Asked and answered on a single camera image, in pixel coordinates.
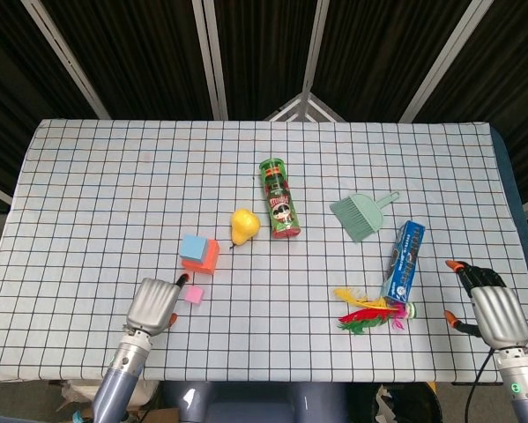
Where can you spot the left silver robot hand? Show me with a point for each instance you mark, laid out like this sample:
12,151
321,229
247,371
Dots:
151,306

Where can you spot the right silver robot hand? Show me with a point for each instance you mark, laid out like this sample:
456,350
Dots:
501,317

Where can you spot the small pink foam cube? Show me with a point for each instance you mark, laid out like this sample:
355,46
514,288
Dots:
194,295

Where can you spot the blue foam cube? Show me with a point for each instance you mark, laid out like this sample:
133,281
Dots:
192,247

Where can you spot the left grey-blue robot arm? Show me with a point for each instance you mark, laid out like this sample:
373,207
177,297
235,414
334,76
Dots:
120,379

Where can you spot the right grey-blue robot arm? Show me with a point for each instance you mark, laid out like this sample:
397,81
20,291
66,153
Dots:
521,392

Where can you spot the mint green hand brush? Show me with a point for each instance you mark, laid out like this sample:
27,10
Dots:
362,216

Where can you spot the large orange foam cube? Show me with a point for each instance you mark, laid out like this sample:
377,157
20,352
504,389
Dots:
208,264

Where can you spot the white plastic bag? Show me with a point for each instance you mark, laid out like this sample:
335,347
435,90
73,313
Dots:
83,391

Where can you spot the brown cardboard box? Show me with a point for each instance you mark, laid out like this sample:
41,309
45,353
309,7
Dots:
162,416

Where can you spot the long blue cardboard box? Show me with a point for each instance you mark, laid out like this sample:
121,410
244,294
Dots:
403,262

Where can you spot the yellow toy pear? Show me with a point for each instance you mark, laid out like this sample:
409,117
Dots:
244,225

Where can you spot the black bag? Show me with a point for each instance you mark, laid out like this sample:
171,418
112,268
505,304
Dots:
409,405

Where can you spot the white grid-pattern tablecloth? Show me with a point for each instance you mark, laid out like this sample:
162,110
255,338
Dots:
113,176

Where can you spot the grey-blue robot torso base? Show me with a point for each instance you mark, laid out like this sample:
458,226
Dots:
246,403

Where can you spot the colourful feather shuttlecock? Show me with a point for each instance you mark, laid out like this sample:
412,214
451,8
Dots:
365,315

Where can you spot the green Pringles chips can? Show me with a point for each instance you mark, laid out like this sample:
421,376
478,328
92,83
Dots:
280,198

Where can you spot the black curtain panel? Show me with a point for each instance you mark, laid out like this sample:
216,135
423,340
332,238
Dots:
519,66
378,53
136,57
263,53
8,88

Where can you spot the white triangular frame foot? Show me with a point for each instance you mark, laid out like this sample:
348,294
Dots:
285,107

